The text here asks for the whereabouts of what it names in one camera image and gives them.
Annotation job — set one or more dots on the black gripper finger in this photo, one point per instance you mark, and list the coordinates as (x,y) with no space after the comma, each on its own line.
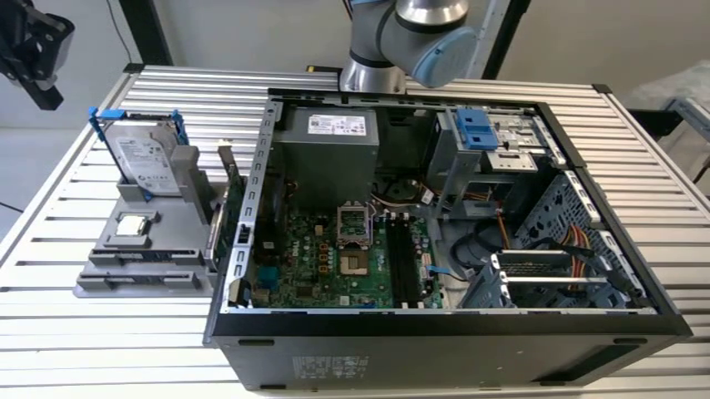
(45,93)

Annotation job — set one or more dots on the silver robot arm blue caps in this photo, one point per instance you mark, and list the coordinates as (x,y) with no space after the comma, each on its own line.
(389,29)

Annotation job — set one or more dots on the black RAM slot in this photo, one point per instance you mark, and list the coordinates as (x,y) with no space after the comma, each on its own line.
(394,259)
(401,259)
(409,259)
(416,259)

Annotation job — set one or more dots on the blue disk carrier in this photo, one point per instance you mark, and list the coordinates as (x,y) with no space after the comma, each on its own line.
(111,113)

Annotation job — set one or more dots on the silver hard disk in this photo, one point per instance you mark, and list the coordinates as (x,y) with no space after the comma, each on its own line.
(142,162)

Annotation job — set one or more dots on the silver CPU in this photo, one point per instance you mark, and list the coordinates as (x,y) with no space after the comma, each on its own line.
(130,225)

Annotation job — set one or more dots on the grey parts rack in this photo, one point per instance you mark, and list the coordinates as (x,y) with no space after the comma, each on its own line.
(178,241)

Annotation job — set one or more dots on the green graphics card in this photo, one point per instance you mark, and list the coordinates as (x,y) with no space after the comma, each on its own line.
(238,199)

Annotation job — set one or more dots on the yellow and black plug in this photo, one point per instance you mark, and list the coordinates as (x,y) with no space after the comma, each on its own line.
(312,68)

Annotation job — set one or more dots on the black case fan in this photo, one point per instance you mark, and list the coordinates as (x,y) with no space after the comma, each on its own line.
(278,195)

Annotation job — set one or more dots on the grey power supply unit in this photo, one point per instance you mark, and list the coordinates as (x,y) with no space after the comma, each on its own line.
(328,166)

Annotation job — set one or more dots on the teal port connector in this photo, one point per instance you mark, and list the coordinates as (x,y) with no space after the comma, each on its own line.
(268,277)

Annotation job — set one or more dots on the thin metal locking lever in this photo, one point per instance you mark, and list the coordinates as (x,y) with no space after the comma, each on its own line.
(373,226)

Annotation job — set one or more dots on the CPU socket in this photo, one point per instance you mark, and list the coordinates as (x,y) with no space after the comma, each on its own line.
(356,262)

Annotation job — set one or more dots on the green motherboard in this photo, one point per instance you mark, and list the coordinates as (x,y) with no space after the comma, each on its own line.
(356,291)

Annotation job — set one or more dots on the black and grey PC case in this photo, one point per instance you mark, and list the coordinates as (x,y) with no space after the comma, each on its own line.
(389,357)

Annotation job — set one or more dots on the grey perforated disk bay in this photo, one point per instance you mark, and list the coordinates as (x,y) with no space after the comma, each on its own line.
(533,266)

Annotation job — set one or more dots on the clear plastic bag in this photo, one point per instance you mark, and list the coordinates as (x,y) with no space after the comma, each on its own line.
(688,83)

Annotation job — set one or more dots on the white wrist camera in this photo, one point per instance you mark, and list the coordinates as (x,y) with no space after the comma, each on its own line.
(65,45)

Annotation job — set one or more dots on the black frame post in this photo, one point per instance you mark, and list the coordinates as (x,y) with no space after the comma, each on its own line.
(147,33)
(508,37)

